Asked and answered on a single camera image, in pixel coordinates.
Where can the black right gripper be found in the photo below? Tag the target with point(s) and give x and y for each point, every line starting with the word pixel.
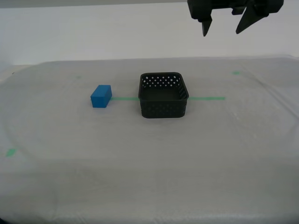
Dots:
pixel 210 4

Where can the black perforated plastic basket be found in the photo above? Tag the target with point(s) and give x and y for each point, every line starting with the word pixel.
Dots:
pixel 163 109

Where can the blue rectangular block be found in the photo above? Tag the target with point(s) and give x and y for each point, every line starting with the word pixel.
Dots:
pixel 100 99

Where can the small green tape mark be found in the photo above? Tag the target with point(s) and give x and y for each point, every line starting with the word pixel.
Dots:
pixel 10 152
pixel 236 72

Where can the long green tape strip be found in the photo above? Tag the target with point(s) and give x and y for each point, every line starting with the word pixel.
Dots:
pixel 205 98

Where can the white translucent table cover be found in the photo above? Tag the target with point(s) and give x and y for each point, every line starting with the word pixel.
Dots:
pixel 149 163

